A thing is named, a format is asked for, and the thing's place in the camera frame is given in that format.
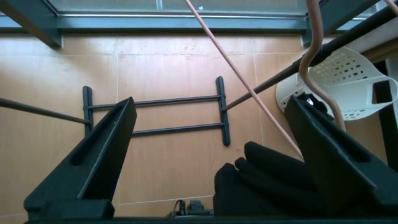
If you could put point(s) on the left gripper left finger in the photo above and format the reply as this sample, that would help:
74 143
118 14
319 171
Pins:
93 161

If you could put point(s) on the black shorts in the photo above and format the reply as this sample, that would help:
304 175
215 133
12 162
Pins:
264 186

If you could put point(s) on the black clothes rack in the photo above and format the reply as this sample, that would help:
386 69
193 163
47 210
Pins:
225 124

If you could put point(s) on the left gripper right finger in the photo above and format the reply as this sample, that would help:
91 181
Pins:
335 161

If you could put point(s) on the window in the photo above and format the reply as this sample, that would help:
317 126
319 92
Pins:
155 23

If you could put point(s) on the white laundry basket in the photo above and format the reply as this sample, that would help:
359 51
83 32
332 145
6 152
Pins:
351 81

